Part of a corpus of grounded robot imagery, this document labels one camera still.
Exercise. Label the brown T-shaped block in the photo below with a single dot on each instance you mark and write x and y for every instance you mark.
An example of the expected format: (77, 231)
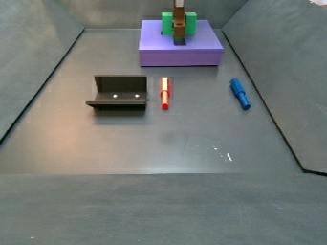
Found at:
(179, 18)

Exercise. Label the green U-shaped block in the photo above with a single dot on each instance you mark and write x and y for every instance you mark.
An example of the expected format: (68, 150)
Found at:
(167, 23)

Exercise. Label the blue peg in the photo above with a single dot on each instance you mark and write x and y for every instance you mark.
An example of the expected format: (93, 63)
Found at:
(239, 92)

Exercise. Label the black angle bracket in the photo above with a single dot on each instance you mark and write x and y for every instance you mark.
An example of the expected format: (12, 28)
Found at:
(120, 91)

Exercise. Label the red peg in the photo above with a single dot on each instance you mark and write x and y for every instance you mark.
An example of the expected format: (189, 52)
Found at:
(164, 93)

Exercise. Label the purple board block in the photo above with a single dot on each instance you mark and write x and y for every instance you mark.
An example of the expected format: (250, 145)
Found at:
(202, 51)

